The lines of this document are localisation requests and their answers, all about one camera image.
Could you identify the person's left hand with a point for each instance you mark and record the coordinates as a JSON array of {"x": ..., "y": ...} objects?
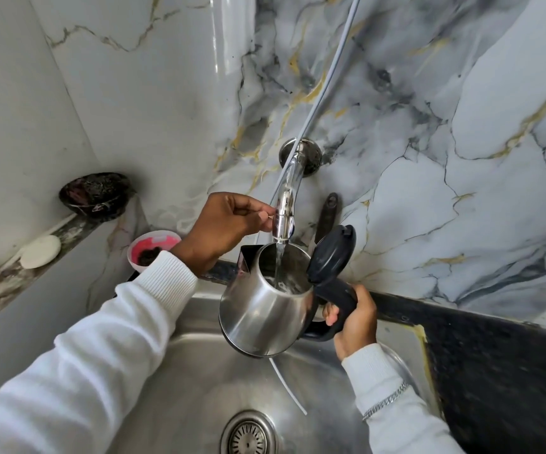
[{"x": 214, "y": 229}]

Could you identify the person's right hand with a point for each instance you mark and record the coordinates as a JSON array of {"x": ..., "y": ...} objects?
[{"x": 359, "y": 328}]

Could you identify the person's right thumb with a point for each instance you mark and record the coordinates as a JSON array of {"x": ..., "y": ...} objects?
[{"x": 331, "y": 315}]

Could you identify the person's left thumb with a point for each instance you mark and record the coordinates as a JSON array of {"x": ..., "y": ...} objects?
[{"x": 259, "y": 224}]

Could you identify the chrome wall tap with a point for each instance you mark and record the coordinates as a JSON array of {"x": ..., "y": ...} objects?
[{"x": 286, "y": 203}]

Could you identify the stainless steel electric kettle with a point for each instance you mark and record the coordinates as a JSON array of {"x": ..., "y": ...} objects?
[{"x": 259, "y": 312}]

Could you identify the person's right forearm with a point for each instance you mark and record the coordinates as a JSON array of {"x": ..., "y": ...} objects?
[{"x": 396, "y": 416}]

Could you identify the person's left forearm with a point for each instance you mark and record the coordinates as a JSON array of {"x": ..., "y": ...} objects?
[{"x": 93, "y": 364}]

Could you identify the pink and white bowl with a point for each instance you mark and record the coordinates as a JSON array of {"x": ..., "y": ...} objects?
[{"x": 147, "y": 243}]

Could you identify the dark scrubber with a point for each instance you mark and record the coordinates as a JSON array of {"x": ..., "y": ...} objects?
[{"x": 149, "y": 256}]

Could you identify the metal sink drain strainer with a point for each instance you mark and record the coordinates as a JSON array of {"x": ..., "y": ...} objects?
[{"x": 248, "y": 435}]

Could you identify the stainless steel sink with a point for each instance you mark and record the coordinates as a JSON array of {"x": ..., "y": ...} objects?
[{"x": 197, "y": 387}]

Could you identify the dark speckled bowl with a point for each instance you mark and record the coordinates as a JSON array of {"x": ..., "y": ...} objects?
[{"x": 95, "y": 191}]

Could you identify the white oval soap bar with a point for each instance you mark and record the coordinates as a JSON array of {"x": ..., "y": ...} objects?
[{"x": 40, "y": 252}]

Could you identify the white toothbrush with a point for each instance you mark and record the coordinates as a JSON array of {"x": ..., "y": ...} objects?
[{"x": 15, "y": 255}]

